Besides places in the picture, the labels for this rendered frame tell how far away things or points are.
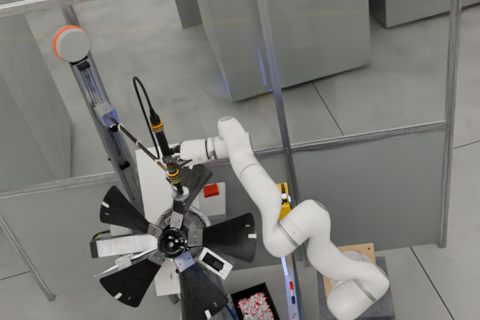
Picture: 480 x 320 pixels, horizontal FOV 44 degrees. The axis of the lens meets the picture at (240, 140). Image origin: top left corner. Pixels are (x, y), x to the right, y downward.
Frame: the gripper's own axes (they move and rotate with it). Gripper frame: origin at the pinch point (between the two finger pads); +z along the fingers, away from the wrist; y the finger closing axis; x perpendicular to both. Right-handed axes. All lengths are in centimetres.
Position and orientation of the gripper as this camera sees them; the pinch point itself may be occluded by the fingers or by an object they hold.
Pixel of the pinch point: (168, 156)
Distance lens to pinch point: 223.8
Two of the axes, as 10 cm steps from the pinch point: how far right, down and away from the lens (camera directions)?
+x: -1.8, -7.6, -6.2
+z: -9.8, 1.6, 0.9
